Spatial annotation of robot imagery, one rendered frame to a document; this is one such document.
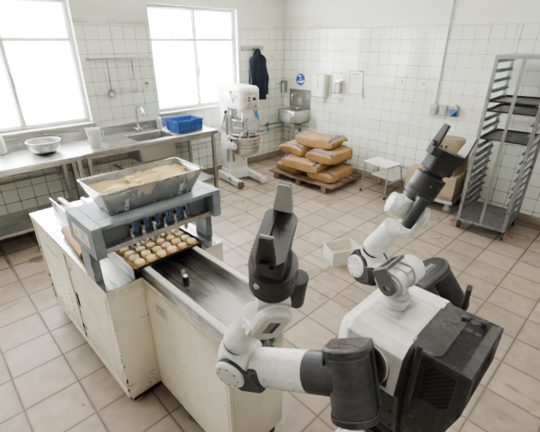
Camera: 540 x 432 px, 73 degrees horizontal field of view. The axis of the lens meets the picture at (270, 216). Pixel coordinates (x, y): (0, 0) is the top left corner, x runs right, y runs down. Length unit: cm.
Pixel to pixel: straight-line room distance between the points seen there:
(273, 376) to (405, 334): 30
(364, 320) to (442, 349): 16
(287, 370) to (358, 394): 16
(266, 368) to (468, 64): 467
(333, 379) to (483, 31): 468
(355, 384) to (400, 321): 20
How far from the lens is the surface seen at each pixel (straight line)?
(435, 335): 91
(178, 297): 175
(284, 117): 636
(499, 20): 511
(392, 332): 88
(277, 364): 87
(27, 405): 283
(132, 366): 232
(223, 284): 189
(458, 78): 521
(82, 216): 198
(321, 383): 81
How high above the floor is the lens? 194
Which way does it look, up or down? 25 degrees down
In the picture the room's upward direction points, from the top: straight up
